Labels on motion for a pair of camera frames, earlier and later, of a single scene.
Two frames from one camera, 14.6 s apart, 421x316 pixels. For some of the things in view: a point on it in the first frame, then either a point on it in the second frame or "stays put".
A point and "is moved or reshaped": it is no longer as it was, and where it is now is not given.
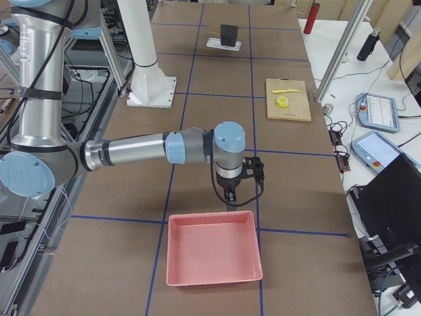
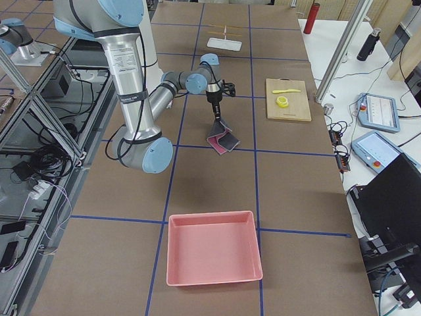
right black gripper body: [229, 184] → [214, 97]
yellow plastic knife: [289, 90] stays put
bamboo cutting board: [298, 107] stays put
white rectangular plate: [216, 43] stays put
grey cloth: [228, 35] is moved or reshaped
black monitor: [389, 202] stays put
